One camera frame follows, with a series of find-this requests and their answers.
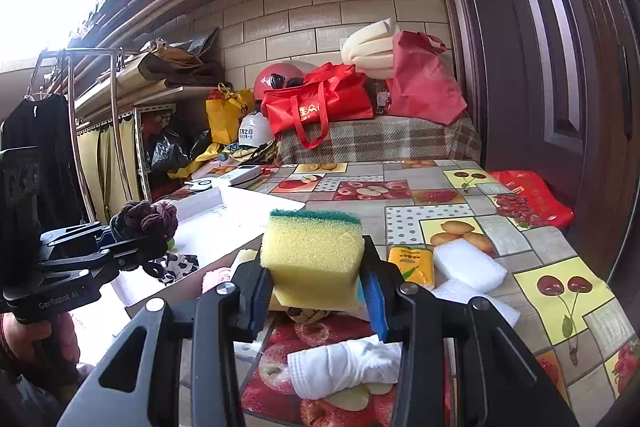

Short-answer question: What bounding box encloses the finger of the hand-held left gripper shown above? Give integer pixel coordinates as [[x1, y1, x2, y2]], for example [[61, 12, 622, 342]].
[[36, 238, 169, 279], [40, 222, 116, 250]]

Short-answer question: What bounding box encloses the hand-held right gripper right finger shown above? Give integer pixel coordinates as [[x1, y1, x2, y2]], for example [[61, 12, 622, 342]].
[[361, 234, 581, 427]]

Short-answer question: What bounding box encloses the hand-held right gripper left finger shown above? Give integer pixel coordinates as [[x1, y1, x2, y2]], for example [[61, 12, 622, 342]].
[[57, 249, 275, 427]]

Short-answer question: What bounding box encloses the dark purple knit scrunchie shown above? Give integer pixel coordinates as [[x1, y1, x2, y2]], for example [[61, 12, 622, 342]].
[[110, 200, 179, 244]]

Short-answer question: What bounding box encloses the pink fluffy scrunchie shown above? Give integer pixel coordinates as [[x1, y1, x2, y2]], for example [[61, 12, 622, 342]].
[[202, 267, 236, 294]]

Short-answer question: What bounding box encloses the yellow tissue pack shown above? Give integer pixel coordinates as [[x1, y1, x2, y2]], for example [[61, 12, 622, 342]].
[[387, 245, 436, 289]]

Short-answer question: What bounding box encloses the yellow sponge with green scourer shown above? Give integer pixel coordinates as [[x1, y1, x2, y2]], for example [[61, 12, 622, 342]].
[[260, 209, 366, 311]]

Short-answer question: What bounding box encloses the white cardboard box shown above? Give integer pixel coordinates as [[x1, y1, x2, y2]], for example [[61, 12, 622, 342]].
[[111, 186, 307, 308]]

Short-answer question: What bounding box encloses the person's left hand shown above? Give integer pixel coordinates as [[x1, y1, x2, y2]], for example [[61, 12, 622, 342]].
[[0, 311, 82, 380]]

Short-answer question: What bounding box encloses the brown woven item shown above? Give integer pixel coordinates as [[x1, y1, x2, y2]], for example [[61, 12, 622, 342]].
[[286, 306, 329, 324]]

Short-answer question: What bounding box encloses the cow print cloth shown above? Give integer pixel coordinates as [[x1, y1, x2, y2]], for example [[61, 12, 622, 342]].
[[149, 252, 201, 284]]

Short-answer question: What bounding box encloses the white rolled sock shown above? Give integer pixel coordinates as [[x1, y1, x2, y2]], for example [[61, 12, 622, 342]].
[[287, 338, 403, 401]]

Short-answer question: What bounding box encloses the yellow shelf curtain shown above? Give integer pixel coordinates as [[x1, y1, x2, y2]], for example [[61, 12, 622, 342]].
[[75, 113, 147, 220]]

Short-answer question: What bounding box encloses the black hanging garment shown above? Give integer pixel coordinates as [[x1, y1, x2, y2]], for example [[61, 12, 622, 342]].
[[0, 94, 89, 234]]

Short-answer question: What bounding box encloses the fruit print tablecloth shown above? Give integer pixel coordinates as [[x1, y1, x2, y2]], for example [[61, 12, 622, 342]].
[[150, 159, 640, 427]]

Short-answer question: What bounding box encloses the black plastic bag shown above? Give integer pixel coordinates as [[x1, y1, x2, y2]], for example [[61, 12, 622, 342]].
[[149, 129, 192, 173]]

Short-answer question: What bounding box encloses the white remote control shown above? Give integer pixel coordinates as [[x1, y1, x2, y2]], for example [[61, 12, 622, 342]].
[[209, 165, 264, 188]]

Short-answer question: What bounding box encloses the yellow shopping bag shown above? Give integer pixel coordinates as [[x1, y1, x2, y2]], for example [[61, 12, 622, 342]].
[[205, 88, 256, 146]]

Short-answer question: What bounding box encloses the plaid blanket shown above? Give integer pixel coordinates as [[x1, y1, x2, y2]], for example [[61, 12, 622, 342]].
[[276, 114, 482, 166]]

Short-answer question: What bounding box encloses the white helmet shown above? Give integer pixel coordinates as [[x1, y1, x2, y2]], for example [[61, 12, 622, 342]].
[[237, 112, 276, 150]]

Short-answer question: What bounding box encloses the red plastic bag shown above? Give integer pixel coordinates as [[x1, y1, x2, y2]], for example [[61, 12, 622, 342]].
[[486, 170, 575, 231]]

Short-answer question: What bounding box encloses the brown bag on shelf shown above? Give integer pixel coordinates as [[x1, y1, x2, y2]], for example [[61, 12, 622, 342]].
[[137, 27, 224, 84]]

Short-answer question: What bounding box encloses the red tote bag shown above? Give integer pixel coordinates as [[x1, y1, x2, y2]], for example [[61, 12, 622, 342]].
[[260, 62, 375, 150]]

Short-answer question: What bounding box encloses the red helmet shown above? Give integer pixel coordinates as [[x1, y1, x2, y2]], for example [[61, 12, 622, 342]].
[[253, 61, 319, 102]]

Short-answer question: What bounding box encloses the large red fabric bag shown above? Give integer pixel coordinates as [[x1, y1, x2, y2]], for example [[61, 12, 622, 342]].
[[384, 30, 469, 126]]

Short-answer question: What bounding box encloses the white foam roll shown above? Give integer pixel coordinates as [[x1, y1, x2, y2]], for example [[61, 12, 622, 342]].
[[340, 19, 402, 78]]

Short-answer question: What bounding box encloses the brown door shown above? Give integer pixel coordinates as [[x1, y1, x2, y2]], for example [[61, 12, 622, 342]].
[[417, 0, 640, 290]]

